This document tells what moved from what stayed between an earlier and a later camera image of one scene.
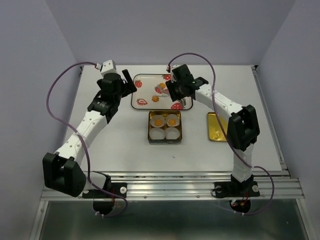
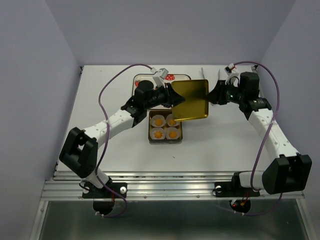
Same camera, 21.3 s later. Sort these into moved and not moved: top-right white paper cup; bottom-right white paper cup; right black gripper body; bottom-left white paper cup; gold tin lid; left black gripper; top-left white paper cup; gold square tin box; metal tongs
Moved: gold tin lid; left black gripper; metal tongs; right black gripper body
Not moved: gold square tin box; bottom-right white paper cup; bottom-left white paper cup; top-left white paper cup; top-right white paper cup
